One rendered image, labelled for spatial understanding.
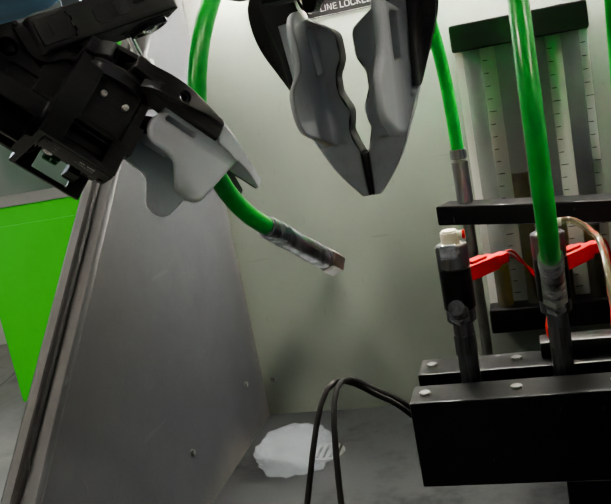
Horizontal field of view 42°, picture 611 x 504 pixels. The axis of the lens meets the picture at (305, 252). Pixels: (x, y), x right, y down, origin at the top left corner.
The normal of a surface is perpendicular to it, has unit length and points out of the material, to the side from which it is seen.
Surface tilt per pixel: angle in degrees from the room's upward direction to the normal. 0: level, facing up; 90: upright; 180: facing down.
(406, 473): 0
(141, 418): 90
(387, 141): 90
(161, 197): 81
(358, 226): 90
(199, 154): 76
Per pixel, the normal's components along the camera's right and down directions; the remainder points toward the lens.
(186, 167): 0.54, -0.18
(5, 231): -0.19, 0.25
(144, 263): 0.95, -0.12
